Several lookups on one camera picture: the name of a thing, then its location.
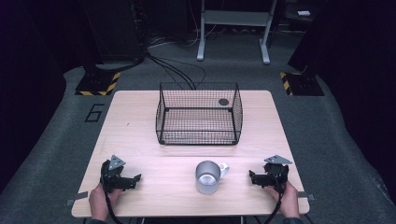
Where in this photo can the dark curtain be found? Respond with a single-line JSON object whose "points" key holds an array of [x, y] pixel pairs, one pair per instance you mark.
{"points": [[28, 77], [358, 62]]}

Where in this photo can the white metal stand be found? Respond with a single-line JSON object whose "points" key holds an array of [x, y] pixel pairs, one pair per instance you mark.
{"points": [[235, 18]]}

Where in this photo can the black cabinet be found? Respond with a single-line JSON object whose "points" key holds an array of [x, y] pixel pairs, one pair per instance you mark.
{"points": [[115, 31]]}

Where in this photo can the grey table edge bracket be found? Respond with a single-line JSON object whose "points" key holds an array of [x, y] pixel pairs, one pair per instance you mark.
{"points": [[306, 196], [77, 196]]}

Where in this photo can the person's right hand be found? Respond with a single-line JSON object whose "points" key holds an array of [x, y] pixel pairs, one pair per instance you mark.
{"points": [[289, 202]]}

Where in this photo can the silver metal cup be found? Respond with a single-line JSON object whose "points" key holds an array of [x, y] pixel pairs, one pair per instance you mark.
{"points": [[207, 177]]}

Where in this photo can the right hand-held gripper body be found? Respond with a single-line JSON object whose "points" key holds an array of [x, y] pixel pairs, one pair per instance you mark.
{"points": [[277, 174]]}

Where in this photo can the black hazard-striped base plate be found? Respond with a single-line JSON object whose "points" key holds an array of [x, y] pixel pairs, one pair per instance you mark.
{"points": [[303, 84], [95, 83]]}

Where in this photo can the small white box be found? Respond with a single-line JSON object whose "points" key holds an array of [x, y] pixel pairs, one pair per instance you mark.
{"points": [[304, 13]]}

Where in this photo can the round black basket tag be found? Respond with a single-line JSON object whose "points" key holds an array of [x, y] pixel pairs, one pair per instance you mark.
{"points": [[223, 102]]}

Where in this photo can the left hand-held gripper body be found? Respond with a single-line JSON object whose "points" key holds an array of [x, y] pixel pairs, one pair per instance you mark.
{"points": [[111, 180]]}

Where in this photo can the person's left hand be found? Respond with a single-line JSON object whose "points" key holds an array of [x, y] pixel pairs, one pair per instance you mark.
{"points": [[99, 203]]}

